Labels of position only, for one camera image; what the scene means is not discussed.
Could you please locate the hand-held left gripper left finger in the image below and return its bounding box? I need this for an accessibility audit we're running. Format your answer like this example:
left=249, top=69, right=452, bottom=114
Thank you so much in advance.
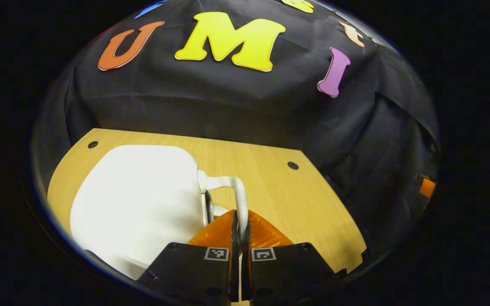
left=136, top=209, right=240, bottom=303

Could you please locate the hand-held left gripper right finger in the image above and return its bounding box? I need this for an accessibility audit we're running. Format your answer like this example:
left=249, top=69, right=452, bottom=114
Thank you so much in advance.
left=241, top=210, right=344, bottom=303

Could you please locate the white suitcase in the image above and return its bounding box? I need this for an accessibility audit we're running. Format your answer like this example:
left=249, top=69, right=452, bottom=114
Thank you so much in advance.
left=69, top=144, right=249, bottom=281

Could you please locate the black backdrop cloth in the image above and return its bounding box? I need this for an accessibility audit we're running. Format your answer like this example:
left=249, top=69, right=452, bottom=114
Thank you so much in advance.
left=32, top=0, right=441, bottom=272

